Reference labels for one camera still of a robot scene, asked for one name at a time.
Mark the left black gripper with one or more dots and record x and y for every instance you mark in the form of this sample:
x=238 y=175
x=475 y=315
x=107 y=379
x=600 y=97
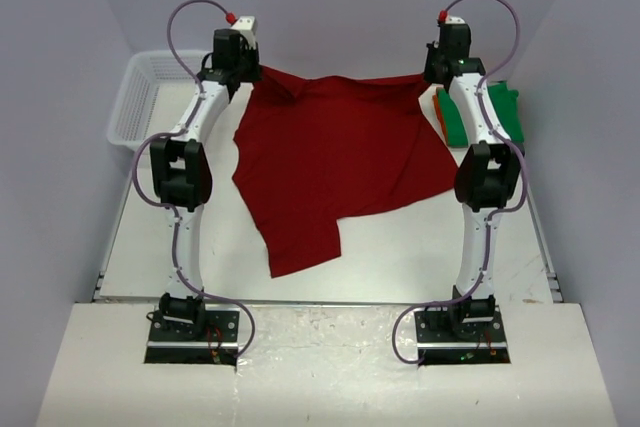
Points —
x=254 y=76

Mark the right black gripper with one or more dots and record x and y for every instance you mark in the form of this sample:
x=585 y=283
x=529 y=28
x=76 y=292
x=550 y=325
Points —
x=429 y=75

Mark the red t shirt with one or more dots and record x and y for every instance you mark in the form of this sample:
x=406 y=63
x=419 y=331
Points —
x=314 y=151

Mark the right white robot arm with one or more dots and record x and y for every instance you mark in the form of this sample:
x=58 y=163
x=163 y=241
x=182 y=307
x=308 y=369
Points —
x=484 y=183

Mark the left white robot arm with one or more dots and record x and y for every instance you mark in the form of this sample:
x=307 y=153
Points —
x=182 y=179

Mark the orange folded t shirt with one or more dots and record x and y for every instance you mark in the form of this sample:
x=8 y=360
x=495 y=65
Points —
x=442 y=105

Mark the green folded t shirt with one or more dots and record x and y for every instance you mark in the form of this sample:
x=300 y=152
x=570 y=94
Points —
x=505 y=103

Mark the white plastic basket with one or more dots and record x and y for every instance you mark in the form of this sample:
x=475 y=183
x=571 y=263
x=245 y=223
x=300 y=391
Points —
x=153 y=95

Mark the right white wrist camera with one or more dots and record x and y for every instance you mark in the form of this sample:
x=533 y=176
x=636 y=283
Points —
x=446 y=18

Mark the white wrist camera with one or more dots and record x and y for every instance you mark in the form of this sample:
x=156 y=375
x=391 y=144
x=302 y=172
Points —
x=245 y=25
x=446 y=18

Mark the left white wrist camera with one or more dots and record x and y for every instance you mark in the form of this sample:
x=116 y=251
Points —
x=245 y=25

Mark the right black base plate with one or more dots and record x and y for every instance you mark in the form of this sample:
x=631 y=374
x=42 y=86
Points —
x=439 y=342

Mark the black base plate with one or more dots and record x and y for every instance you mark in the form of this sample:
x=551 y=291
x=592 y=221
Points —
x=439 y=342
x=212 y=341

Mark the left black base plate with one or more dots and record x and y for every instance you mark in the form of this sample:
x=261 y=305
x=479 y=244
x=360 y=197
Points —
x=212 y=341

